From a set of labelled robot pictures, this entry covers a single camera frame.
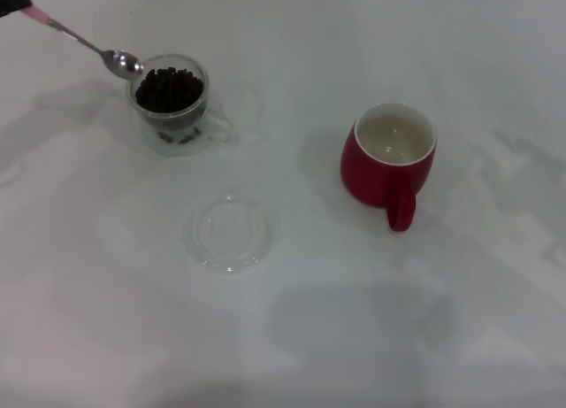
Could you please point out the red ceramic mug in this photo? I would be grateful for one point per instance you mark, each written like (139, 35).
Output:
(371, 178)

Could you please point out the coffee beans pile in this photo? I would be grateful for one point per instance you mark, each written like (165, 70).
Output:
(169, 89)

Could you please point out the clear glass saucer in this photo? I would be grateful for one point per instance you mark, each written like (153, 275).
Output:
(234, 235)

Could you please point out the double-wall glass cup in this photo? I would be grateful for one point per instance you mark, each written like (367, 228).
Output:
(208, 120)

